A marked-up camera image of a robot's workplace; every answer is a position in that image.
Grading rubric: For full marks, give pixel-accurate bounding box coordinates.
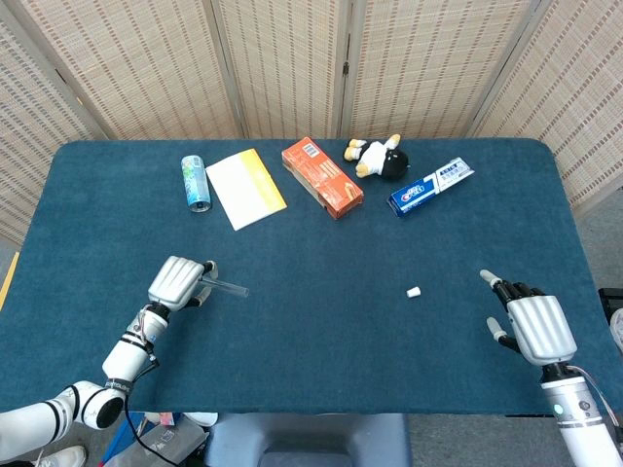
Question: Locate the blue table cloth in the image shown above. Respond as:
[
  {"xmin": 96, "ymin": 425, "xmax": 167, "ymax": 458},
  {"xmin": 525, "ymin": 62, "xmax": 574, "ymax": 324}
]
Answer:
[{"xmin": 0, "ymin": 138, "xmax": 623, "ymax": 417}]

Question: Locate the woven folding screen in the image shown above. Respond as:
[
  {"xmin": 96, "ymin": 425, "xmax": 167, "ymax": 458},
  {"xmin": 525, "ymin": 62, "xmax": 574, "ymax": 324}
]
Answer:
[{"xmin": 0, "ymin": 0, "xmax": 623, "ymax": 247}]

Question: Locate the orange cardboard box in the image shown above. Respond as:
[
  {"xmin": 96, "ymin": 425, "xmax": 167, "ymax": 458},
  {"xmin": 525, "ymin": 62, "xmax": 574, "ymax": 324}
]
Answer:
[{"xmin": 280, "ymin": 136, "xmax": 365, "ymax": 221}]

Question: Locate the blue flat item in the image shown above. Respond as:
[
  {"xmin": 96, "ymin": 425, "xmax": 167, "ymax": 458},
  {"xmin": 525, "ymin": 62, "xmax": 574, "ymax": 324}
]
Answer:
[{"xmin": 109, "ymin": 412, "xmax": 147, "ymax": 461}]

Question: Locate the plush penguin toy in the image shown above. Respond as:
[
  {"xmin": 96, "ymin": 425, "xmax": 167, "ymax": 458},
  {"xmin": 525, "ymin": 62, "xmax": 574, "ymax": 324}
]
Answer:
[{"xmin": 343, "ymin": 133, "xmax": 411, "ymax": 182}]

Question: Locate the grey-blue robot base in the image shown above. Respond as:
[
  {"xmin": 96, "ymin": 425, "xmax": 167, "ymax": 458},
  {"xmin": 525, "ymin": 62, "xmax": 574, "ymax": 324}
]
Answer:
[{"xmin": 202, "ymin": 413, "xmax": 413, "ymax": 467}]

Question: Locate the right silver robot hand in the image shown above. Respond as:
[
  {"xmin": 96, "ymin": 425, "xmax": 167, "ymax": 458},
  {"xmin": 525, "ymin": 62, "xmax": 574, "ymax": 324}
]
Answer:
[{"xmin": 479, "ymin": 269, "xmax": 579, "ymax": 366}]

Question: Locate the blue toothpaste box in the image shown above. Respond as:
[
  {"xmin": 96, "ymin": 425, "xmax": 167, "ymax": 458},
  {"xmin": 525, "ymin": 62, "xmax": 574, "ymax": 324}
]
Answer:
[{"xmin": 386, "ymin": 156, "xmax": 476, "ymax": 219}]

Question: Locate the light blue beverage can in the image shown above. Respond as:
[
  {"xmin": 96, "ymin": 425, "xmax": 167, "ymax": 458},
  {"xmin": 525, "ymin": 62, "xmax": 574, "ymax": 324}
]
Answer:
[{"xmin": 180, "ymin": 155, "xmax": 212, "ymax": 214}]

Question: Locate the clear plastic tube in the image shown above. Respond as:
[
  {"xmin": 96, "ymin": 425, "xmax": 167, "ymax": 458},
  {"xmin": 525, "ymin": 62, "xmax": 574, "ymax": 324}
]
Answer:
[{"xmin": 202, "ymin": 275, "xmax": 251, "ymax": 298}]

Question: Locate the white and yellow notebook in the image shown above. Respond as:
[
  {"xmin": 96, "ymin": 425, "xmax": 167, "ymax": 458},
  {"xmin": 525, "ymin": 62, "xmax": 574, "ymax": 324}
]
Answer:
[{"xmin": 204, "ymin": 148, "xmax": 289, "ymax": 232}]

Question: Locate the grey bag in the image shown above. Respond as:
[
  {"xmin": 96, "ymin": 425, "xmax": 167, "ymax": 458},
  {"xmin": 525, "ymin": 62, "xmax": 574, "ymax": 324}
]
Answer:
[{"xmin": 99, "ymin": 415, "xmax": 210, "ymax": 467}]

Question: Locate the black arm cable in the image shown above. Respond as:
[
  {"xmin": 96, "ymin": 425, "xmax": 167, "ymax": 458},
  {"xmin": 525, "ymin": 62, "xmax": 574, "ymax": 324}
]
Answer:
[{"xmin": 124, "ymin": 357, "xmax": 208, "ymax": 467}]

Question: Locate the white round object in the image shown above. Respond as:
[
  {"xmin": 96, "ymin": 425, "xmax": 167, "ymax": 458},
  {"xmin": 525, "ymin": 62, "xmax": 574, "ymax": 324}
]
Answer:
[{"xmin": 607, "ymin": 308, "xmax": 623, "ymax": 352}]

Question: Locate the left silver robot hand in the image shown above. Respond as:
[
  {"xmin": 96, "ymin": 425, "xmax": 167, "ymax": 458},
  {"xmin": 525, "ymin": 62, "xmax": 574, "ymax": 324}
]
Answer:
[{"xmin": 147, "ymin": 255, "xmax": 219, "ymax": 312}]

